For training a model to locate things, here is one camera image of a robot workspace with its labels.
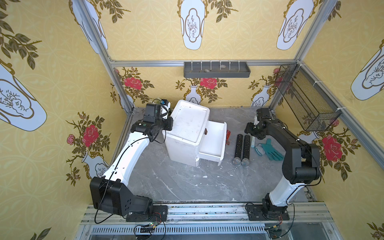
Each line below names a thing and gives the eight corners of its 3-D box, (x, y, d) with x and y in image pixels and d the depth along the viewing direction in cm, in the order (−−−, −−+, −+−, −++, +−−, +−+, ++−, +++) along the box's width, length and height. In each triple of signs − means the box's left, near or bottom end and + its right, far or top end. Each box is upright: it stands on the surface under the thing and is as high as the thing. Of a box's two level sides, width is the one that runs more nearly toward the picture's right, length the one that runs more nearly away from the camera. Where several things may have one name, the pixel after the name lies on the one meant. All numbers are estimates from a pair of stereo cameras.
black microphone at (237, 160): (232, 165, 92) (233, 162, 89) (235, 136, 106) (237, 133, 103) (239, 167, 92) (241, 164, 88) (242, 138, 105) (243, 134, 102)
